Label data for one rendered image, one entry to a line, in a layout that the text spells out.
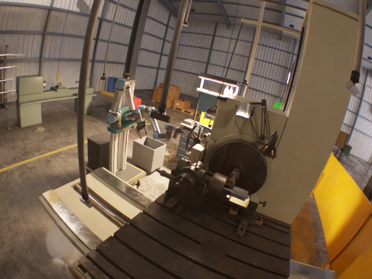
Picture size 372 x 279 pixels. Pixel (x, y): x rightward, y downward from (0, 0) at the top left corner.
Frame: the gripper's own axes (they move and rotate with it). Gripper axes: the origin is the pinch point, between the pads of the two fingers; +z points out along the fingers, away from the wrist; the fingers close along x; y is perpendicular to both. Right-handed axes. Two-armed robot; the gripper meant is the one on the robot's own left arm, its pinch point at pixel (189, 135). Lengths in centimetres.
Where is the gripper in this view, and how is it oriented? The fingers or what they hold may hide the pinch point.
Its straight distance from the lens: 195.3
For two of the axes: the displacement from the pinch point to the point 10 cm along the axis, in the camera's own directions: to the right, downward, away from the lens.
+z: 8.7, 3.4, -3.6
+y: 4.0, -9.1, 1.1
